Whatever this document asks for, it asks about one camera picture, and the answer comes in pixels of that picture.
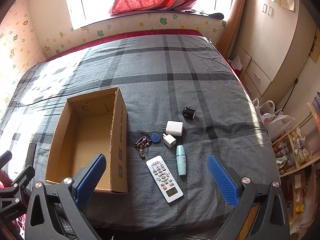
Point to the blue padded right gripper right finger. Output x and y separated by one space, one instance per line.
226 179

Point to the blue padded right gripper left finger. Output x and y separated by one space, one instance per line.
87 179

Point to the light blue cosmetic bottle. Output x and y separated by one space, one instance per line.
181 160

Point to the white remote control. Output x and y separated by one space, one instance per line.
164 179

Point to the brown cardboard box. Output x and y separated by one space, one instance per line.
91 123

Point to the small white charger plug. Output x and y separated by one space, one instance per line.
169 140

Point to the large white charger plug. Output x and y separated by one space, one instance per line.
174 128

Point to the keyring with carabiner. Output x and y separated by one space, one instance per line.
143 142

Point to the black cylindrical cap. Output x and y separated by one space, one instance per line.
189 113

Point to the blue key fob tag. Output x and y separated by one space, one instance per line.
155 138

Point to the black smartphone on bed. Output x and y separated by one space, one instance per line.
30 154

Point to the wooden shelf with items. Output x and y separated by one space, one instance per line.
297 155

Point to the white plastic bags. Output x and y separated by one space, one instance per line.
276 122

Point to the grey plaid bed sheet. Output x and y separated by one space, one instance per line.
158 76

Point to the cartoon patterned padded headboard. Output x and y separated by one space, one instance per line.
23 46

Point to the beige wardrobe cabinet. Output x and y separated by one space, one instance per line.
273 45

